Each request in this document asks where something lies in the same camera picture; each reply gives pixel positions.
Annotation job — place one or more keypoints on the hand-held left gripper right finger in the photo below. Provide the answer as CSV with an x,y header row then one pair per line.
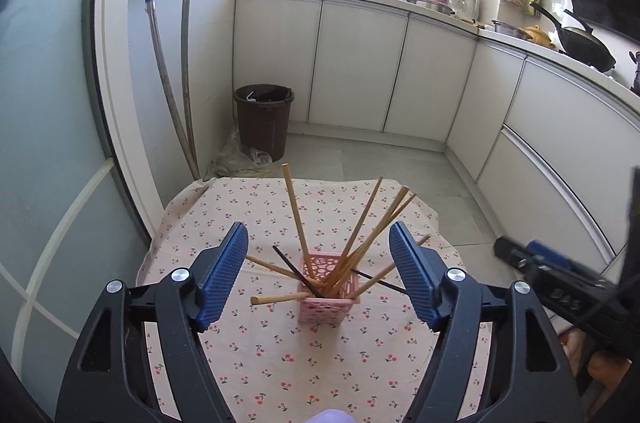
x,y
412,278

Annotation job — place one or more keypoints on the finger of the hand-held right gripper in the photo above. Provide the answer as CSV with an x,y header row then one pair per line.
x,y
634,198
515,253

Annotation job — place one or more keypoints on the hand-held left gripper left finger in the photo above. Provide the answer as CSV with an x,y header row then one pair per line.
x,y
225,273

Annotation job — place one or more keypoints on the black chopstick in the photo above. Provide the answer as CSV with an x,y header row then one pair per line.
x,y
387,285
295,268

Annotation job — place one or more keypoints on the bundle of wooden chopsticks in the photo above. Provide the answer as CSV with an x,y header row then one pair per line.
x,y
295,213

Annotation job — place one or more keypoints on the pink plastic basket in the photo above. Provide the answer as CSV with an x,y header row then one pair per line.
x,y
325,312

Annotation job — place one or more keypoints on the person's right hand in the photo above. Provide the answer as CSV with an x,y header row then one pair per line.
x,y
607,370

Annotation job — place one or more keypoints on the person's left hand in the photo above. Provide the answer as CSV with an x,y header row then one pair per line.
x,y
330,417

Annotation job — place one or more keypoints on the cherry-print tablecloth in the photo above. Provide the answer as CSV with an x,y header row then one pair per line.
x,y
280,353

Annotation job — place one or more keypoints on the clear plastic bag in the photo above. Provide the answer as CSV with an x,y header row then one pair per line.
x,y
235,158

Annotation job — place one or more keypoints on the brown trash bin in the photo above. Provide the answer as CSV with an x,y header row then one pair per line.
x,y
262,123

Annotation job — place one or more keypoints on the black wok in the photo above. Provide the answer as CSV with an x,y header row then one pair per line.
x,y
585,45

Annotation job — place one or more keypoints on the yellow clay pot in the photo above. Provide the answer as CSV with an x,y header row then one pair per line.
x,y
539,37

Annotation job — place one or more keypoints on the white kitchen cabinet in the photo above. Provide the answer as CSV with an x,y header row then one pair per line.
x,y
400,73

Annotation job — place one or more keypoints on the frosted glass door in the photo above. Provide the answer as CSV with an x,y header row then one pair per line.
x,y
55,128

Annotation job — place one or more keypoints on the glass kettle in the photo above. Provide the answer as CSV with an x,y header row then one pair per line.
x,y
467,8

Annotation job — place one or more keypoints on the steel basin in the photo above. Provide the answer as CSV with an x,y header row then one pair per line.
x,y
440,6

